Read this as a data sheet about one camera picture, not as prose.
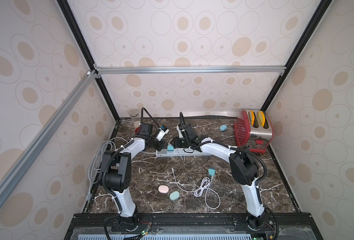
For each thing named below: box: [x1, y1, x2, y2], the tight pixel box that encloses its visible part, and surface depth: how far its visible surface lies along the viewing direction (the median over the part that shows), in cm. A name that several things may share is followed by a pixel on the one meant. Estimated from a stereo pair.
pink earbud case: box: [158, 185, 169, 194], surface depth 85 cm
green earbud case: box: [169, 191, 180, 201], surface depth 82 cm
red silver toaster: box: [234, 109, 274, 154], surface depth 94 cm
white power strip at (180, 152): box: [155, 148, 214, 157], surface depth 99 cm
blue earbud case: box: [219, 124, 228, 131], surface depth 115 cm
